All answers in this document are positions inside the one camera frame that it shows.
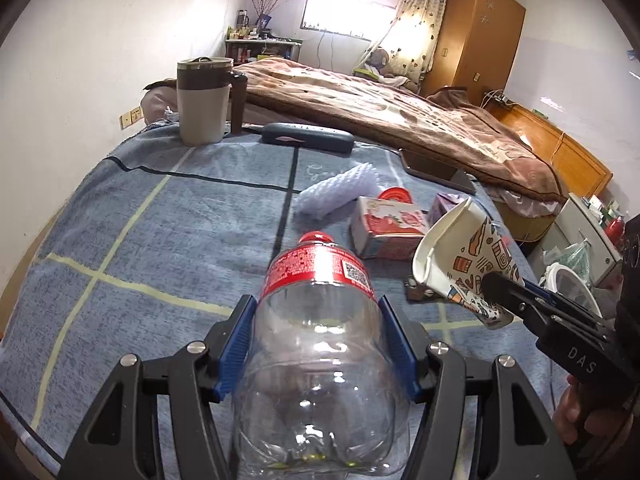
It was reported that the patterned window curtain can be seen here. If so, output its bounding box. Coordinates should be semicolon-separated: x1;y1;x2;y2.
372;0;448;83

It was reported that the bed mattress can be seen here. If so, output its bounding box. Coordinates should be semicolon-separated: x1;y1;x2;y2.
492;192;556;243

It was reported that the brown plush toy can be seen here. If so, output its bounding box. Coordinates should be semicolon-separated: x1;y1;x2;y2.
352;46;421;92

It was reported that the wooden wardrobe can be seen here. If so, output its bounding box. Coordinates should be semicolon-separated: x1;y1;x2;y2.
419;0;527;106

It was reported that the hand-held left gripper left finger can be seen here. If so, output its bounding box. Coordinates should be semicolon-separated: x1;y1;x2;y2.
60;294;258;480

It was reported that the printed paper cup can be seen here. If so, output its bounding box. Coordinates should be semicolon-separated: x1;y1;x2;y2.
412;197;526;331

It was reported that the pink strawberry print carton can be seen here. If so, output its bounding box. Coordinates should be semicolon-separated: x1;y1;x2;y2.
349;196;432;261

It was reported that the red lid round container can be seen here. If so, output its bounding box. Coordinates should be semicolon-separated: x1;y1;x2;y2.
376;186;415;207

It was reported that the bright window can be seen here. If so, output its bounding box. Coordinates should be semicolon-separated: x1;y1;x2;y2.
298;0;401;41

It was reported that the blue checked table cloth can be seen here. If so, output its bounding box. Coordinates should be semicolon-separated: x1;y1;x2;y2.
0;122;571;480

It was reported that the bed with brown blanket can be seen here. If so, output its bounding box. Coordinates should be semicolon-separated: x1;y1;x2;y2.
145;56;568;203

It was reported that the green print plastic bag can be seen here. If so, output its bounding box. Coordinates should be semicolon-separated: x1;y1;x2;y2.
542;240;593;286

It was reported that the clear plastic bottle red label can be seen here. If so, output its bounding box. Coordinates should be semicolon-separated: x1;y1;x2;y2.
232;230;411;480

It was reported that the white brown lidded mug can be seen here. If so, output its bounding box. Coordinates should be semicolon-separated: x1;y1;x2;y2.
176;56;249;147

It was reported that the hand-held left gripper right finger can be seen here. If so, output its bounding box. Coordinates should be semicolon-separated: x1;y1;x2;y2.
377;294;568;480

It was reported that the brown snack wrapper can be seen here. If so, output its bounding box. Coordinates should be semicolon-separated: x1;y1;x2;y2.
404;280;441;303

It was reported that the vase with dry branches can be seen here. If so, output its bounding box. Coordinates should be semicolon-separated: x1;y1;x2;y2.
245;0;291;28

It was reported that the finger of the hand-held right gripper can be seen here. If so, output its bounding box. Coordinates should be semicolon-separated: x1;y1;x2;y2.
522;280;613;334
480;271;556;343

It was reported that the white nightstand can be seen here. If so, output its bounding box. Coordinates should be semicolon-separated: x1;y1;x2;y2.
542;192;623;286

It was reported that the cluttered shelf desk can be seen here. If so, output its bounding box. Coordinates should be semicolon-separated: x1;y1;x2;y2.
225;35;303;63

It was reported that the dark blue glasses case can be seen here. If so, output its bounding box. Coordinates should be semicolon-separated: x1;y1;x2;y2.
261;122;354;153

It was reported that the person's right hand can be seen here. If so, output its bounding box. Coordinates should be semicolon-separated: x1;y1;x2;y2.
552;376;601;446

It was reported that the white round trash bin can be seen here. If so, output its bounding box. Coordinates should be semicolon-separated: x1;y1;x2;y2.
542;264;603;318

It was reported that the black smartphone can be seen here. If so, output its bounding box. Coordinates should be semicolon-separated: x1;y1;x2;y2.
399;149;478;196

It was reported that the wooden bed headboard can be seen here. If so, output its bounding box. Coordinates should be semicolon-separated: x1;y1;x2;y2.
487;102;613;201

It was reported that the white foam net sleeve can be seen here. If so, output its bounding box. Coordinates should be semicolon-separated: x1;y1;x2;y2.
292;161;380;221

